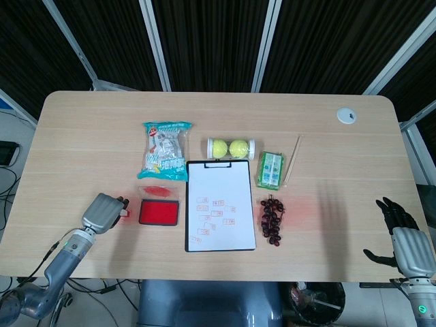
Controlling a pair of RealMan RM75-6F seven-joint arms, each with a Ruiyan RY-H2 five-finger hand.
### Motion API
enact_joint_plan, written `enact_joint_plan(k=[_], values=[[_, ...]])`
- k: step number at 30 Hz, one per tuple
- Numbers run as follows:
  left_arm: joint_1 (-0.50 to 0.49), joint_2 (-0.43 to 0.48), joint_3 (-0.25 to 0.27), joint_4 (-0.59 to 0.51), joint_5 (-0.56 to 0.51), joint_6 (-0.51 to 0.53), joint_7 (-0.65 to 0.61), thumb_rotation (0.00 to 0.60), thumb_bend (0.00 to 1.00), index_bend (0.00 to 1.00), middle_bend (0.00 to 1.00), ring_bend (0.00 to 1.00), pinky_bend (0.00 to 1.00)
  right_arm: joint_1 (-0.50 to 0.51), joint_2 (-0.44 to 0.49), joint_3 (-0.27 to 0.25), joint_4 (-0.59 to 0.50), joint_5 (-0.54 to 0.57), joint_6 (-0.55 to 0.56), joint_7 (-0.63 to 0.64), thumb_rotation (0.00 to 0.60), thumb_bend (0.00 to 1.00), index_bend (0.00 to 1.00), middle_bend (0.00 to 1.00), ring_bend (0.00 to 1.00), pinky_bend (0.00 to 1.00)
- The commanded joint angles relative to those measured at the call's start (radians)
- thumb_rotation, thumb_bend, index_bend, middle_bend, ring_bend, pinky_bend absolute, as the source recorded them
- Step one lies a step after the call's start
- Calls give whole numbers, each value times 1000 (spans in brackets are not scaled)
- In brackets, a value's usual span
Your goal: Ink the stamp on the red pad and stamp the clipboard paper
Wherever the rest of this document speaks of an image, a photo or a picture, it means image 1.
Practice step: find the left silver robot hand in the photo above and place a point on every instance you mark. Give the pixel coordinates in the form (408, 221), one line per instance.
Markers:
(100, 213)

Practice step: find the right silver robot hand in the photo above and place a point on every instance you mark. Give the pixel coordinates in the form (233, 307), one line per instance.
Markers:
(410, 250)

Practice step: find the clear stamp with red base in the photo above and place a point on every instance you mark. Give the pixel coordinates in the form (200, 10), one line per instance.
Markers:
(125, 213)

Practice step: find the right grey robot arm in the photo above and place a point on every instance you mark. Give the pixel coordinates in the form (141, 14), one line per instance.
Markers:
(422, 306)

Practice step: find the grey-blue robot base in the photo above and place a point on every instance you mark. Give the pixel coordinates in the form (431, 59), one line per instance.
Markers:
(204, 306)

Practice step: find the red ink pad clear lid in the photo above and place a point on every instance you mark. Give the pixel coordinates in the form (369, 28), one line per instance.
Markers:
(158, 212)

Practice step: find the teal snack bag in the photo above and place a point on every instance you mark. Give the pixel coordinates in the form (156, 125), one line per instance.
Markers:
(165, 150)

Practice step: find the black trash bin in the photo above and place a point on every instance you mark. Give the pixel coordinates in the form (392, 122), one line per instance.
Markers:
(316, 306)

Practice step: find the black clipboard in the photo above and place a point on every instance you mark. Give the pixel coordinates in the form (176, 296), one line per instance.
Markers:
(217, 165)

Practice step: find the yellow tennis ball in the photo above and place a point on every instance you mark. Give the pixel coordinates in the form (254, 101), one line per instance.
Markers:
(237, 148)
(219, 148)

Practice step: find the dark purple grape bunch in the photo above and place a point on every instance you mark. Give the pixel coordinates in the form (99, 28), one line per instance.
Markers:
(270, 218)

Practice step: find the wooden chopstick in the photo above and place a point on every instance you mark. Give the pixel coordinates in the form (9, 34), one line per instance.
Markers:
(292, 160)
(295, 156)

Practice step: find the green tissue pack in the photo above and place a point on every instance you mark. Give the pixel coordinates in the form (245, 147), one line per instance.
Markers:
(270, 169)

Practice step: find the clear tennis ball tube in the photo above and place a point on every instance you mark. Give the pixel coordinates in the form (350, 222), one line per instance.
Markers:
(251, 148)

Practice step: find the white partition post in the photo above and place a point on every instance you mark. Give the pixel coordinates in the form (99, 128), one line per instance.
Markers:
(267, 44)
(398, 47)
(71, 44)
(155, 44)

